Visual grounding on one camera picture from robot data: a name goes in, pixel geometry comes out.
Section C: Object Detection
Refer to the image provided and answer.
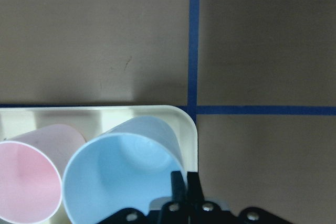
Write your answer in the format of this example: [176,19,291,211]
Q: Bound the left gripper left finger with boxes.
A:
[171,171,185,204]

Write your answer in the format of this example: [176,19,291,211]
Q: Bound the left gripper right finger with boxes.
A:
[187,172,204,206]

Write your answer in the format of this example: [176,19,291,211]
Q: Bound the light blue cup front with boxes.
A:
[62,116,184,223]

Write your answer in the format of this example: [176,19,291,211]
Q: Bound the pink plastic cup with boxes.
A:
[1,124,85,223]

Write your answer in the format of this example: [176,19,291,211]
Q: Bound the cream plastic tray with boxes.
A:
[1,105,198,223]

